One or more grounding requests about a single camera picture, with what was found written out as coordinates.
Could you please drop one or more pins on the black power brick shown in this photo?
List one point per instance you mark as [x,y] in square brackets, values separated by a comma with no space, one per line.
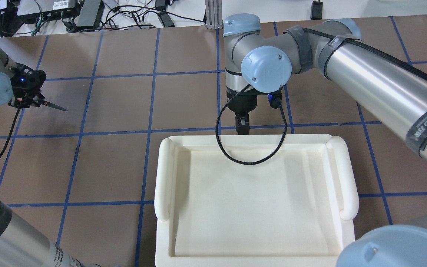
[90,15]

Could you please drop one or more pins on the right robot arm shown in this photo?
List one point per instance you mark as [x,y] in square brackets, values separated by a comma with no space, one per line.
[392,90]

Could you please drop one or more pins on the orange grey scissors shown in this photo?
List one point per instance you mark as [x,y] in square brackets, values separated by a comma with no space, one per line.
[49,104]

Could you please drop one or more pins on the black power adapter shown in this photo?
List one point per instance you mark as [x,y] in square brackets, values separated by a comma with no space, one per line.
[316,10]

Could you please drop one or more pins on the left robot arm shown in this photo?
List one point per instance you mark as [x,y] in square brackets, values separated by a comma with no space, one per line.
[21,245]

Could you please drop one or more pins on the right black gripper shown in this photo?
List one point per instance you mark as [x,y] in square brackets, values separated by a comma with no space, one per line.
[246,104]

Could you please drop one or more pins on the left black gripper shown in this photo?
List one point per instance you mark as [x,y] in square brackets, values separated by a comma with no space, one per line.
[35,100]

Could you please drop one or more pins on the aluminium frame post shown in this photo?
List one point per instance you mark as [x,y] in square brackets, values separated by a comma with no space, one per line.
[213,13]

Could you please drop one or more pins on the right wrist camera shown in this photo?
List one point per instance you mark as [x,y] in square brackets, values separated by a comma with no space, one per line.
[275,100]

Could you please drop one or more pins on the white plastic bin top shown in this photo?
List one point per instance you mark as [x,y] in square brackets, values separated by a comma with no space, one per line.
[294,210]

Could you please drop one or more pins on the black electronics box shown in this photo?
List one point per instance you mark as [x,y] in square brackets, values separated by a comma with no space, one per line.
[31,8]

